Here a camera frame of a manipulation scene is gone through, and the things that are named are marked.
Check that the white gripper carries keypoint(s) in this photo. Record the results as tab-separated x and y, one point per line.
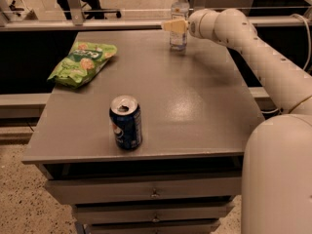
193	25

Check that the clear plastic water bottle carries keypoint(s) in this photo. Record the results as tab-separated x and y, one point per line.
179	10

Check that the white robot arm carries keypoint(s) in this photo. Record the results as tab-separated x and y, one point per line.
277	167

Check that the green rice chip bag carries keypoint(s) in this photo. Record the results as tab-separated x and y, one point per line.
84	61

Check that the grey drawer cabinet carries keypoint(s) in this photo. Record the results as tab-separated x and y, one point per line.
197	114

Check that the blue Pepsi soda can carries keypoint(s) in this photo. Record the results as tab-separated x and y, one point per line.
125	116

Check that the top grey drawer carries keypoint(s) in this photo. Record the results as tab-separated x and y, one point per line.
144	188

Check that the grey drawer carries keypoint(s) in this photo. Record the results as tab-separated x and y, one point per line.
197	226
144	188
153	213

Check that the middle grey drawer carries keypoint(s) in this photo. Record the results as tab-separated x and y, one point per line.
153	213

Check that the bottom grey drawer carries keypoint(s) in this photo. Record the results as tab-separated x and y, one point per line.
197	226

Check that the metal railing frame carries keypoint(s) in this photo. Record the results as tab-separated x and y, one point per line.
38	18

